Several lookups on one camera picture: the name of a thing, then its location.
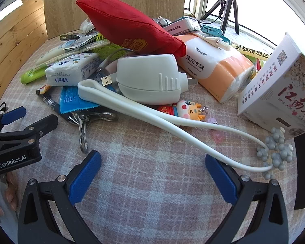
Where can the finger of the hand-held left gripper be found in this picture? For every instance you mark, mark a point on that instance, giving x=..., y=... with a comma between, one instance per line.
x=14, y=113
x=42, y=125

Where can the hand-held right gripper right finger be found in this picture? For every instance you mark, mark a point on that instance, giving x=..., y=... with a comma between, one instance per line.
x=222, y=180

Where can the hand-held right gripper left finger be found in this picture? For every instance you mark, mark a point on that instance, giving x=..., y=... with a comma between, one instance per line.
x=84, y=179

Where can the person's left hand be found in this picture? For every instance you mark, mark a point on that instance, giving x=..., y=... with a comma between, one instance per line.
x=11, y=193

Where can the black marker pen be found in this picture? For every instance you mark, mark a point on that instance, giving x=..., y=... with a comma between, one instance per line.
x=47, y=99

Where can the small orange wrapper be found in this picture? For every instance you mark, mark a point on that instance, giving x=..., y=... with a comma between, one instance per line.
x=44, y=88

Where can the blue sachet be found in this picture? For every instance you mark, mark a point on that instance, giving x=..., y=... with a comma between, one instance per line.
x=71, y=99

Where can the green tube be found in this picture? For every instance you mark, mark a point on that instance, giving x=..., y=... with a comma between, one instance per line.
x=30, y=77

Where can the metal clip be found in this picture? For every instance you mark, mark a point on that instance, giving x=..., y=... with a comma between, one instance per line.
x=83, y=137
x=104, y=117

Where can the pink heart charms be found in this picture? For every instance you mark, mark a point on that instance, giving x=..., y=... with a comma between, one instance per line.
x=217, y=134

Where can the blue and white tissue pack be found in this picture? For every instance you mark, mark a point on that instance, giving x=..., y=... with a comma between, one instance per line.
x=71, y=71

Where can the white tube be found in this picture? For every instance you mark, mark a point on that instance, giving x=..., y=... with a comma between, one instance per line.
x=50, y=54

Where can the wooden plank panel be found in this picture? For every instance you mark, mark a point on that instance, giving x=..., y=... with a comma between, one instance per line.
x=12, y=35

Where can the red charm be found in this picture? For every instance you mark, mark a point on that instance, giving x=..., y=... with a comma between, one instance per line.
x=167, y=111

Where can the silver foil packet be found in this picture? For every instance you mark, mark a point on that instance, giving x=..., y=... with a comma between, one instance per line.
x=78, y=42

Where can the white printed cardboard box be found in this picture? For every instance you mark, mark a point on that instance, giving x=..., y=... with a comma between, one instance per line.
x=277, y=94

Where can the green mesh basket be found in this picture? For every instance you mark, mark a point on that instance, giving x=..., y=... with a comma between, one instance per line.
x=109, y=48

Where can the crumpled clear plastic bag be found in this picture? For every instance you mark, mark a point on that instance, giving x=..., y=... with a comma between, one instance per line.
x=87, y=25

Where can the orange and white tissue pack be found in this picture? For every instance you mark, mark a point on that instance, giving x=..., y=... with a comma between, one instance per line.
x=213, y=66

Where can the light wooden board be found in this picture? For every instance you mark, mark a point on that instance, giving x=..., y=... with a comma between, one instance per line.
x=66, y=10

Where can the white plastic handheld device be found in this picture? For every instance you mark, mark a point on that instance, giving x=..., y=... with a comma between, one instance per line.
x=147, y=76

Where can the red fabric pouch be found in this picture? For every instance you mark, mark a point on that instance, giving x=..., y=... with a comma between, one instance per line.
x=129, y=28

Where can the yellow packet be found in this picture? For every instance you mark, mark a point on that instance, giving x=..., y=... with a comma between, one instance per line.
x=251, y=52

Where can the white stick with cap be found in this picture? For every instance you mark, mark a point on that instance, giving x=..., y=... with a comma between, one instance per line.
x=222, y=44

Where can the teal plastic clip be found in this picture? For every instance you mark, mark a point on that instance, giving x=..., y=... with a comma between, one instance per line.
x=211, y=30

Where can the white and blue box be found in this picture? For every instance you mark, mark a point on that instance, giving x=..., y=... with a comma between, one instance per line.
x=180, y=26

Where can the black tripod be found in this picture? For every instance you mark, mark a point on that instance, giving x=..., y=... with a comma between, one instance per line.
x=228, y=5

